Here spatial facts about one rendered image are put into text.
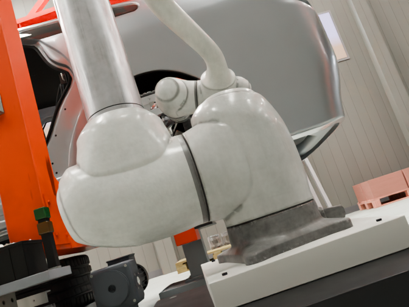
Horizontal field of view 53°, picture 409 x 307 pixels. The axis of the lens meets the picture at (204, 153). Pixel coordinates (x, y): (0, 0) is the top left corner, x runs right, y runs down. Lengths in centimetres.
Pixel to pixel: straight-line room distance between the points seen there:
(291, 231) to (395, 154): 821
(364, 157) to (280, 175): 792
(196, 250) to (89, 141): 143
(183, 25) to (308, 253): 71
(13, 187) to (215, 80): 92
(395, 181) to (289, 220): 685
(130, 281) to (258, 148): 118
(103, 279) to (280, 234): 119
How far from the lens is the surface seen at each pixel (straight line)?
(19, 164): 172
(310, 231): 63
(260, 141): 63
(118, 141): 63
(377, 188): 734
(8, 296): 158
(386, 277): 49
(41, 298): 176
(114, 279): 172
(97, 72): 71
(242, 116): 64
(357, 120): 868
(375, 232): 61
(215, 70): 117
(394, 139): 888
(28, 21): 508
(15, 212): 171
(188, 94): 122
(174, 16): 109
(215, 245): 708
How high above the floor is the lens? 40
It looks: 11 degrees up
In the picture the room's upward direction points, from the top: 18 degrees counter-clockwise
